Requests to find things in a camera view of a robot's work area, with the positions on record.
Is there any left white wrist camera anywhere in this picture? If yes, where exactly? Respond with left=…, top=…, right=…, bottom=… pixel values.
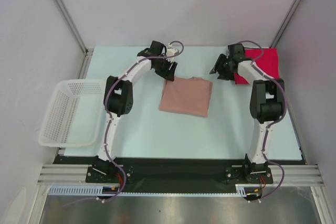
left=165, top=44, right=180, bottom=61

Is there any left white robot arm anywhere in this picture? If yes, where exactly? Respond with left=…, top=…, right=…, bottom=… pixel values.
left=92, top=40, right=184, bottom=182

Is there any red folded t shirt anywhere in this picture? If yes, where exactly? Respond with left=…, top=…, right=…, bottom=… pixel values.
left=245, top=48, right=279, bottom=78

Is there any aluminium front rail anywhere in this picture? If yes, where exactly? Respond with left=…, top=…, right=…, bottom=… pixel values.
left=37, top=164, right=324, bottom=187

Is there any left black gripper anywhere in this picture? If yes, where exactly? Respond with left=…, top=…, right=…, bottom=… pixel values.
left=153, top=55, right=177, bottom=81

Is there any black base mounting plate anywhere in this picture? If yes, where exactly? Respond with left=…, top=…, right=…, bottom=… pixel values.
left=54, top=155, right=274, bottom=194

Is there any left aluminium corner post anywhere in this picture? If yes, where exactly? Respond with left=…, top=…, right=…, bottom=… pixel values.
left=38, top=0, right=88, bottom=53

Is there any white plastic laundry basket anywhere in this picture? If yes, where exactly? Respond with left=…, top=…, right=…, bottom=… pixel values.
left=38, top=79, right=106, bottom=148

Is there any right aluminium corner post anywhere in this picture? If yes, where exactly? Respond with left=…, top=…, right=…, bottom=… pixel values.
left=269, top=0, right=303, bottom=48

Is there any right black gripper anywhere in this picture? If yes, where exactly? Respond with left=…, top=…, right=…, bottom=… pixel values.
left=209, top=53, right=234, bottom=81

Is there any pink printed t shirt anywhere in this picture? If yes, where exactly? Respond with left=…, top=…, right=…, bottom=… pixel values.
left=159, top=77, right=213, bottom=118

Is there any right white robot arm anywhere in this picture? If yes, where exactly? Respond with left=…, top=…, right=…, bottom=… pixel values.
left=210, top=42, right=287, bottom=184

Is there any white slotted cable duct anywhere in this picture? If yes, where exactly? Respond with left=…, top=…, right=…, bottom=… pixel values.
left=48, top=185, right=261, bottom=198

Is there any aluminium corner post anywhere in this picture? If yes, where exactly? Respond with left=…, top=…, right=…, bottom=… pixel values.
left=269, top=0, right=303, bottom=48
left=38, top=0, right=88, bottom=53

